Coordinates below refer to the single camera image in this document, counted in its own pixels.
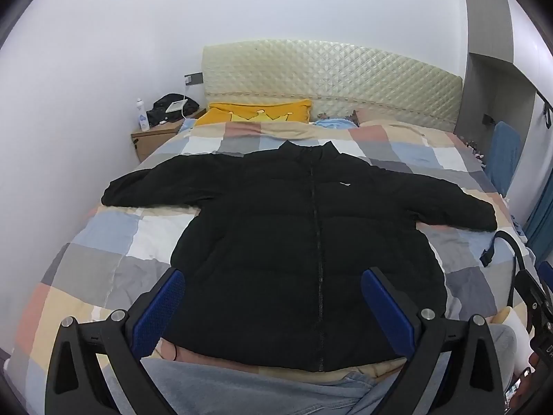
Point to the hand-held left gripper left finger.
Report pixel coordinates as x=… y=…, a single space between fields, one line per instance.
x=160 y=307

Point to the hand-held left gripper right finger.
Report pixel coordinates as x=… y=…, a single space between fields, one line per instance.
x=386 y=311

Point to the black puffer jacket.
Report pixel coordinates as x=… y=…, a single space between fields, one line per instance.
x=276 y=242

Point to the checkered patchwork blanket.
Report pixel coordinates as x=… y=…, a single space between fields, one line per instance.
x=125 y=233

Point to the teal curtain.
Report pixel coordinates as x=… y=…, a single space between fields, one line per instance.
x=538 y=212

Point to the person's blue jeans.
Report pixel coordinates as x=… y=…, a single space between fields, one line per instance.
x=259 y=393

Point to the blue hanging towel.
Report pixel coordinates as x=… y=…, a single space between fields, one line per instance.
x=504 y=155

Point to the wooden nightstand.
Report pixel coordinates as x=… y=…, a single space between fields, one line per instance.
x=153 y=138

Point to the white plastic bottle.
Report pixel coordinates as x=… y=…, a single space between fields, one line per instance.
x=143 y=114

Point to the pink pillow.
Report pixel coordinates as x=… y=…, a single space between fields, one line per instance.
x=376 y=117

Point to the light blue cloth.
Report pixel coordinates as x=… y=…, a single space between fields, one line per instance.
x=335 y=123

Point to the black bag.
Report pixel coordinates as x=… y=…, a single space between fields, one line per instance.
x=166 y=110

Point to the white tablet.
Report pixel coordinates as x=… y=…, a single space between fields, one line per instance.
x=176 y=106

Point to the yellow crown pillow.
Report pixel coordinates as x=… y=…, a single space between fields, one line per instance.
x=259 y=112

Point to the cream quilted headboard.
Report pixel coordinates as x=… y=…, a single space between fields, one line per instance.
x=328 y=82

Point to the black wall plug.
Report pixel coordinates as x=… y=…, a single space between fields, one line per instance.
x=488 y=118

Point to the grey wall socket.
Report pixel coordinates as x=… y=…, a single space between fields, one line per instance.
x=193 y=78

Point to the grey wall shelf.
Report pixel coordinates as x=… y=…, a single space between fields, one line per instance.
x=497 y=52

